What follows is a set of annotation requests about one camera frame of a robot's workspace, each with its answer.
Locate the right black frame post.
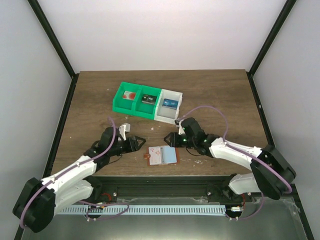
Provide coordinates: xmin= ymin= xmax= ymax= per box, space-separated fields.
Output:
xmin=248 ymin=0 xmax=298 ymax=76

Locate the white red credit card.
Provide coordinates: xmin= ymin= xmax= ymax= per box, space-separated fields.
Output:
xmin=148 ymin=146 xmax=163 ymax=166

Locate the light blue slotted cable duct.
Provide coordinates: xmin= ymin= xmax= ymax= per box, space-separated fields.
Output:
xmin=59 ymin=205 xmax=226 ymax=216

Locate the black frame post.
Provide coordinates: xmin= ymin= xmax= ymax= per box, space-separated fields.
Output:
xmin=26 ymin=0 xmax=77 ymax=79
xmin=248 ymin=0 xmax=298 ymax=76

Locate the left green storage bin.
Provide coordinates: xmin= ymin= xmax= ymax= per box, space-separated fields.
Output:
xmin=112 ymin=82 xmax=141 ymax=116

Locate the blue VIP card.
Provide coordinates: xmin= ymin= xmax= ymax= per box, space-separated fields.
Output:
xmin=162 ymin=98 xmax=179 ymax=110

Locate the middle green storage bin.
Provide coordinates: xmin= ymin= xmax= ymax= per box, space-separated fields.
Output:
xmin=132 ymin=85 xmax=161 ymax=120

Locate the black card in bin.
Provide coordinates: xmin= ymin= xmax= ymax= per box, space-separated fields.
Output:
xmin=141 ymin=94 xmax=157 ymax=105

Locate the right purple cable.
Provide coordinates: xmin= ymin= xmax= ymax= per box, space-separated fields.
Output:
xmin=176 ymin=104 xmax=293 ymax=193

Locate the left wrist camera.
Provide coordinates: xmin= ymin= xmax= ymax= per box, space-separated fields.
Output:
xmin=118 ymin=123 xmax=131 ymax=141

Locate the purple cable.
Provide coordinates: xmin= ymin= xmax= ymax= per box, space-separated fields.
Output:
xmin=176 ymin=104 xmax=293 ymax=193
xmin=19 ymin=116 xmax=120 ymax=230

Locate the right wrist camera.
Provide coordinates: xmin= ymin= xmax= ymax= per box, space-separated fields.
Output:
xmin=175 ymin=120 xmax=185 ymax=135

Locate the white storage bin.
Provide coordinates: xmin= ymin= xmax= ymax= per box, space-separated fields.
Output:
xmin=154 ymin=89 xmax=183 ymax=125

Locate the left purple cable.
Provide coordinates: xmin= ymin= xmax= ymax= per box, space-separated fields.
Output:
xmin=19 ymin=116 xmax=120 ymax=230

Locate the green storage bin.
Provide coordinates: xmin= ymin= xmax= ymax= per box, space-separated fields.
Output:
xmin=112 ymin=82 xmax=141 ymax=116
xmin=132 ymin=85 xmax=161 ymax=120

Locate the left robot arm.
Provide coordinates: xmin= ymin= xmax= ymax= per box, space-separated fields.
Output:
xmin=12 ymin=123 xmax=146 ymax=233

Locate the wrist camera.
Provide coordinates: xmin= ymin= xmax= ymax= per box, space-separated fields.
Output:
xmin=175 ymin=120 xmax=185 ymax=135
xmin=118 ymin=123 xmax=131 ymax=141

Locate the black aluminium frame rail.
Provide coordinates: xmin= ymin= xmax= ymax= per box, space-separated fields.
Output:
xmin=84 ymin=176 xmax=296 ymax=203

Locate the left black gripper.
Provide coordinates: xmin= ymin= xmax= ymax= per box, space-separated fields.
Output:
xmin=109 ymin=136 xmax=147 ymax=157

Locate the brown leather card holder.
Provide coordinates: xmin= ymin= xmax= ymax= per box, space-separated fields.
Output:
xmin=143 ymin=145 xmax=180 ymax=166

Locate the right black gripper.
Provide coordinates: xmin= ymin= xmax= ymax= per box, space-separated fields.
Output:
xmin=163 ymin=132 xmax=196 ymax=148

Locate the left black frame post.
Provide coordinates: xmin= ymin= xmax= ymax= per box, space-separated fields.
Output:
xmin=26 ymin=0 xmax=77 ymax=79

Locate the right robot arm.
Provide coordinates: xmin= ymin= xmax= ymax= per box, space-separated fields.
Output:
xmin=163 ymin=117 xmax=297 ymax=202

